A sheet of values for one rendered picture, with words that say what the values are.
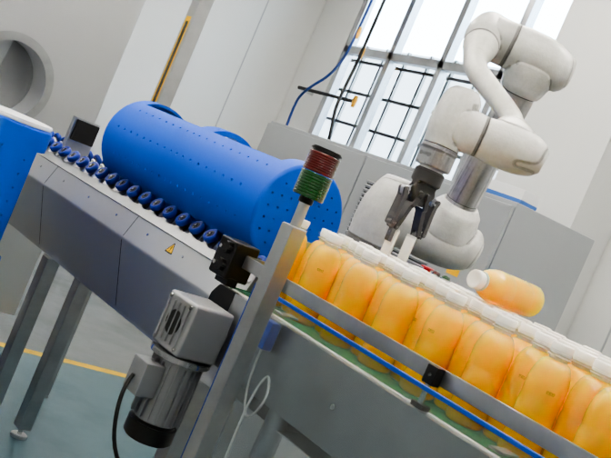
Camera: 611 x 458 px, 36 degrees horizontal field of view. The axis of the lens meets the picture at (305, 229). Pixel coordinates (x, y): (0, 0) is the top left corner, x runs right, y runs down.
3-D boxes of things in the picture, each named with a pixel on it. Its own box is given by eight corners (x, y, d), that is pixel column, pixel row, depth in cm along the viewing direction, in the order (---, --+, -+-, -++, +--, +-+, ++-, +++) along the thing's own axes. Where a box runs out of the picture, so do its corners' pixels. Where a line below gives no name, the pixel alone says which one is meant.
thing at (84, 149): (81, 164, 341) (97, 124, 340) (85, 166, 338) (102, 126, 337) (56, 155, 334) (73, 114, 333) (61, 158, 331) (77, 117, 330)
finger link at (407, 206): (425, 194, 226) (423, 191, 225) (398, 231, 224) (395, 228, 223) (415, 190, 229) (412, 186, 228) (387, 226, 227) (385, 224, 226)
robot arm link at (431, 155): (415, 137, 227) (405, 160, 228) (442, 145, 220) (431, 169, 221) (439, 149, 233) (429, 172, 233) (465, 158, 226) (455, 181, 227)
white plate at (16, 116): (4, 113, 257) (3, 116, 257) (72, 136, 282) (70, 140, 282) (-59, 83, 270) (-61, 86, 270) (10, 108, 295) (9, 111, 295)
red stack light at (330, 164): (319, 174, 185) (326, 155, 185) (339, 183, 181) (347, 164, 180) (295, 164, 181) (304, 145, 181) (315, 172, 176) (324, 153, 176)
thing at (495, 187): (492, 199, 423) (499, 183, 422) (534, 214, 405) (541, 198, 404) (476, 191, 415) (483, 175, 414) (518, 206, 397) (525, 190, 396)
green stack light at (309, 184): (309, 197, 186) (319, 174, 185) (328, 206, 181) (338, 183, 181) (285, 188, 181) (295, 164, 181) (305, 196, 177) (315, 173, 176)
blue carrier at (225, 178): (164, 195, 314) (192, 114, 312) (320, 283, 248) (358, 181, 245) (87, 174, 296) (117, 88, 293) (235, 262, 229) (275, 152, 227)
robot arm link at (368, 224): (347, 226, 303) (377, 164, 300) (399, 251, 302) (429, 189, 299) (345, 231, 287) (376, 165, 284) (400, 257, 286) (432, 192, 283)
